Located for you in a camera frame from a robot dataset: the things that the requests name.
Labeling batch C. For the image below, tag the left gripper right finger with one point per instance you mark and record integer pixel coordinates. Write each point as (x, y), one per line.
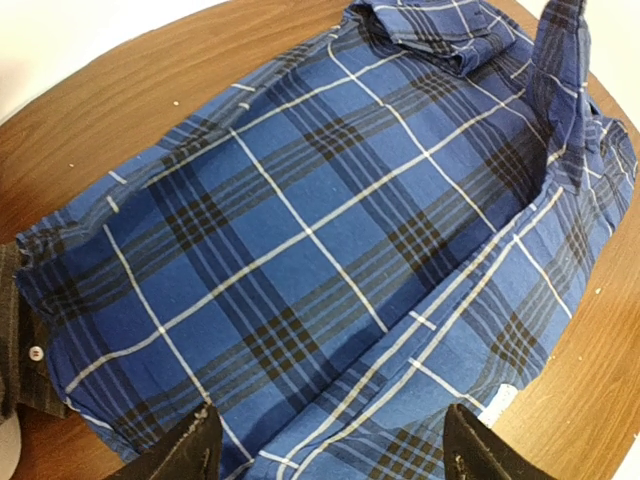
(474, 451)

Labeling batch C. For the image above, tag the black pinstripe shirt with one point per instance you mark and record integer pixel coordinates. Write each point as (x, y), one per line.
(24, 374)

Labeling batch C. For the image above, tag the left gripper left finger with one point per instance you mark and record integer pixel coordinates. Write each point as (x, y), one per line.
(190, 450)

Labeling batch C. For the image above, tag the white laundry basket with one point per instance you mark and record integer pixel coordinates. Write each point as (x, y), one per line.
(10, 446)

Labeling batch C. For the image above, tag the blue plaid long sleeve shirt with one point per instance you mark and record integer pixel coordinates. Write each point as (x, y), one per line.
(399, 214)

